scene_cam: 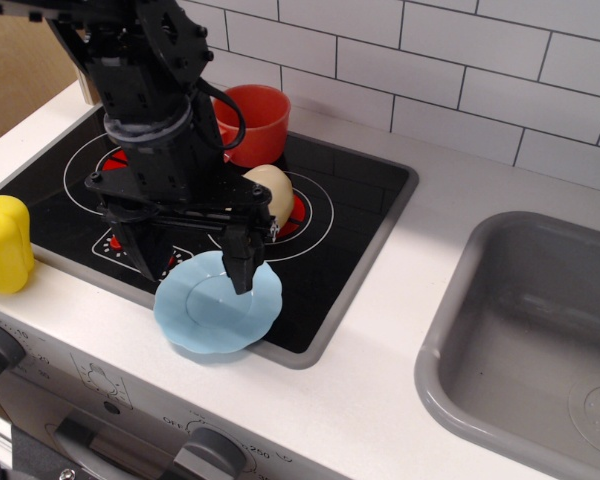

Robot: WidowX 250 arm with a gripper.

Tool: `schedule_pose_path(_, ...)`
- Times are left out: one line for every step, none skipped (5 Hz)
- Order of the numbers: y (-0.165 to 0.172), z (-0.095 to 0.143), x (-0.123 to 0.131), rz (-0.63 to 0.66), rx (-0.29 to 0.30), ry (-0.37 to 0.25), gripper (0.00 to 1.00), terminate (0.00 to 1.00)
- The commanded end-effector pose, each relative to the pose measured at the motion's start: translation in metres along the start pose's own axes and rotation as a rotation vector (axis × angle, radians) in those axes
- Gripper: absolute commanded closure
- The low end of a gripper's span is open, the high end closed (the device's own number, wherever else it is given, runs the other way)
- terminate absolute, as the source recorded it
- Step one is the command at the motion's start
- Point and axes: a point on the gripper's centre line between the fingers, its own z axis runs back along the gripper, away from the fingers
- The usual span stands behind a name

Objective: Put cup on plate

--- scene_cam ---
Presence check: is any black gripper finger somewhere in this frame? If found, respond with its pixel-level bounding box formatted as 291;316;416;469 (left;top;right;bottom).
110;222;173;281
214;223;264;295

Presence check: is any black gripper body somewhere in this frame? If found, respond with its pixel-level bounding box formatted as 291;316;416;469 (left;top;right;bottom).
85;92;275;235

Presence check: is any red plastic cup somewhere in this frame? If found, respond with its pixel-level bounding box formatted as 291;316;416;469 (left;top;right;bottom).
224;84;291;168

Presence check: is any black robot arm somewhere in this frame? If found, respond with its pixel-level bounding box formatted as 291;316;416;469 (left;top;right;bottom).
0;1;276;294

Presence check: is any light blue plastic plate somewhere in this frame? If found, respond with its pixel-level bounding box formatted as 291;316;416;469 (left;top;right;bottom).
153;251;283;354

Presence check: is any beige toy potato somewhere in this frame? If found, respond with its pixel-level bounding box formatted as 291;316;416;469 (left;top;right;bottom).
243;165;294;228

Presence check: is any black toy stovetop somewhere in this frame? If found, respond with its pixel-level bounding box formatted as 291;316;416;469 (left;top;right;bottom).
0;108;418;369

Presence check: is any yellow toy bell pepper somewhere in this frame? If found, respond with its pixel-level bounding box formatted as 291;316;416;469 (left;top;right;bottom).
0;195;34;294

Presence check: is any grey centre oven knob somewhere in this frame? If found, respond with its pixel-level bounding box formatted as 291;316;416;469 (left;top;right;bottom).
173;427;247;479

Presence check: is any grey toy sink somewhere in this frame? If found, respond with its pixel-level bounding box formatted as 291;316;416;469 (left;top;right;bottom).
415;212;600;479

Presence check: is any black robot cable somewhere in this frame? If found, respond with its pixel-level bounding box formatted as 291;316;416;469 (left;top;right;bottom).
192;77;247;151

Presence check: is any grey oven door handle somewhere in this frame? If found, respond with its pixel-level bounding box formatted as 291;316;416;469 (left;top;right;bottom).
52;418;172;479

